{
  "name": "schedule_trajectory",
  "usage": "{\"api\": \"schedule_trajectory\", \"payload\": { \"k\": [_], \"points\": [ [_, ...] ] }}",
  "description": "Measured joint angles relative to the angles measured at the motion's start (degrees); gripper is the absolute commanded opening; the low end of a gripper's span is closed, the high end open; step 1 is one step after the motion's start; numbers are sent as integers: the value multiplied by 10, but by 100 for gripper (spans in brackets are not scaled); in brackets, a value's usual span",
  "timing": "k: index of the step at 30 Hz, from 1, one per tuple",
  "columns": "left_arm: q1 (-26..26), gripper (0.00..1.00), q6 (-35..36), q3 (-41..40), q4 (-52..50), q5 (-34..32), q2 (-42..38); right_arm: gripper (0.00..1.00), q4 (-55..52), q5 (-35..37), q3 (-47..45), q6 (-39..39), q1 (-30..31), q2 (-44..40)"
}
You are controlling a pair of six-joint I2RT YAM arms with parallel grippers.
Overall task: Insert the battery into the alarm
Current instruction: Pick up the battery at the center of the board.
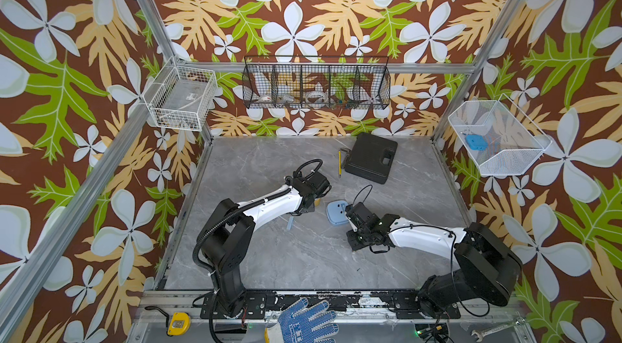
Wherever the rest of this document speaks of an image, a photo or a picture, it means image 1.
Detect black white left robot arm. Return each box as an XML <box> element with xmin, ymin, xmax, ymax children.
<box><xmin>192</xmin><ymin>171</ymin><xmax>331</xmax><ymax>316</ymax></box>

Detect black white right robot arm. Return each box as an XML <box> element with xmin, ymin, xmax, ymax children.
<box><xmin>345</xmin><ymin>202</ymin><xmax>523</xmax><ymax>318</ymax></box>

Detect yellow pencil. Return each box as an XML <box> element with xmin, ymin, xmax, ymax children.
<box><xmin>338</xmin><ymin>150</ymin><xmax>343</xmax><ymax>178</ymax></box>

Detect black plastic tool case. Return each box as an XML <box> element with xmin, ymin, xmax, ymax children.
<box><xmin>343</xmin><ymin>132</ymin><xmax>398</xmax><ymax>184</ymax></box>

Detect green circuit board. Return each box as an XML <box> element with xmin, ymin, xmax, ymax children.
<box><xmin>415</xmin><ymin>324</ymin><xmax>450</xmax><ymax>343</ymax></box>

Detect blue white knit glove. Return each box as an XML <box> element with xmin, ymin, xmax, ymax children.
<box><xmin>264</xmin><ymin>298</ymin><xmax>339</xmax><ymax>343</ymax></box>

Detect blue object in basket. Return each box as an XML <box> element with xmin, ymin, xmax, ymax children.
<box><xmin>465</xmin><ymin>134</ymin><xmax>489</xmax><ymax>151</ymax></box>

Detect silver open-end wrench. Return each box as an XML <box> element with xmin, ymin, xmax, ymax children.
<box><xmin>471</xmin><ymin>317</ymin><xmax>526</xmax><ymax>342</ymax></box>

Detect yellow tape measure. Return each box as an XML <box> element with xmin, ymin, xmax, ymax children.
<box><xmin>167</xmin><ymin>312</ymin><xmax>191</xmax><ymax>337</ymax></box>

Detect black wire basket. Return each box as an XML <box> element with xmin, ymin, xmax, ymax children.
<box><xmin>241</xmin><ymin>55</ymin><xmax>391</xmax><ymax>110</ymax></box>

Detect white wire basket right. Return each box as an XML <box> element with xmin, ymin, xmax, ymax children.
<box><xmin>448</xmin><ymin>95</ymin><xmax>552</xmax><ymax>177</ymax></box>

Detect white wire basket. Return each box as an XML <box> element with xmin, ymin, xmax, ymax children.
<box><xmin>448</xmin><ymin>95</ymin><xmax>552</xmax><ymax>177</ymax></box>
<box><xmin>144</xmin><ymin>58</ymin><xmax>219</xmax><ymax>132</ymax></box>

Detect white wire basket left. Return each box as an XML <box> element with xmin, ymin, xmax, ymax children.
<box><xmin>144</xmin><ymin>58</ymin><xmax>219</xmax><ymax>132</ymax></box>

